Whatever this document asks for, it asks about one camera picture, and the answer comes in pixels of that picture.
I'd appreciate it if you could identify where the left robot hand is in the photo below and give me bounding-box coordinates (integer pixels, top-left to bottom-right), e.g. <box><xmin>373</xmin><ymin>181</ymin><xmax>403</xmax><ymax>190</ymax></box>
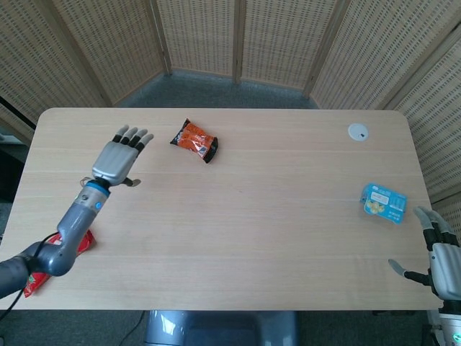
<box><xmin>91</xmin><ymin>125</ymin><xmax>155</xmax><ymax>188</ymax></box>

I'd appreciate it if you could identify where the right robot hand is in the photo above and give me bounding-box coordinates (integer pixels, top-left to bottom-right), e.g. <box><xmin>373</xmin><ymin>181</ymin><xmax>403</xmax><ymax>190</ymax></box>
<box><xmin>388</xmin><ymin>205</ymin><xmax>461</xmax><ymax>302</ymax></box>

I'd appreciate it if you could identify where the orange black snack packet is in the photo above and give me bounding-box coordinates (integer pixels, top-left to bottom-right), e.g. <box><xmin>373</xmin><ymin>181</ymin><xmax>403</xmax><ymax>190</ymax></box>
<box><xmin>169</xmin><ymin>117</ymin><xmax>220</xmax><ymax>166</ymax></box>

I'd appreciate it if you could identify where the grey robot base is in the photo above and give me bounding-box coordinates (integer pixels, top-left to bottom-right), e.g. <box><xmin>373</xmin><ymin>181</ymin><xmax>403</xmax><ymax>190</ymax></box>
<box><xmin>143</xmin><ymin>309</ymin><xmax>299</xmax><ymax>346</ymax></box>

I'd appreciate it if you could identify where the blue snack box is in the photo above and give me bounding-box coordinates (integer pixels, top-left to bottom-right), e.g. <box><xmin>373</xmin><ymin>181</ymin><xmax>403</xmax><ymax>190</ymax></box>
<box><xmin>358</xmin><ymin>182</ymin><xmax>408</xmax><ymax>225</ymax></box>

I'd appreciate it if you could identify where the red snack packet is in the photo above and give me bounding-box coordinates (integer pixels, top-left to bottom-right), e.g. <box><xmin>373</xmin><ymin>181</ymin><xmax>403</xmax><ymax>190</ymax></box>
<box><xmin>23</xmin><ymin>230</ymin><xmax>98</xmax><ymax>298</ymax></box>

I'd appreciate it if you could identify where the dark furniture piece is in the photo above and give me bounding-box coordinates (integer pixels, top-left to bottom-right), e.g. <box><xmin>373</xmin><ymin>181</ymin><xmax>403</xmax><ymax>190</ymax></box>
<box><xmin>0</xmin><ymin>138</ymin><xmax>30</xmax><ymax>203</ymax></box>

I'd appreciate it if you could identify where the bamboo folding screen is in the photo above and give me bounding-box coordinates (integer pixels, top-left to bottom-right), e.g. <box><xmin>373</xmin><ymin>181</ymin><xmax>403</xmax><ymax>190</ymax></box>
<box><xmin>0</xmin><ymin>0</ymin><xmax>461</xmax><ymax>224</ymax></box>

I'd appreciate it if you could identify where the white round cable grommet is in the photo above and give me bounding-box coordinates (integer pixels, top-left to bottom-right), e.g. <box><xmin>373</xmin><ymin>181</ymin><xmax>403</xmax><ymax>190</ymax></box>
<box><xmin>347</xmin><ymin>123</ymin><xmax>370</xmax><ymax>142</ymax></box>

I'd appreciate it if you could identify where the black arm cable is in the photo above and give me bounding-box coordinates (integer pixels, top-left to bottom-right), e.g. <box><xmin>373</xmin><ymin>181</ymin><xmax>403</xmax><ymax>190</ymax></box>
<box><xmin>0</xmin><ymin>234</ymin><xmax>58</xmax><ymax>320</ymax></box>

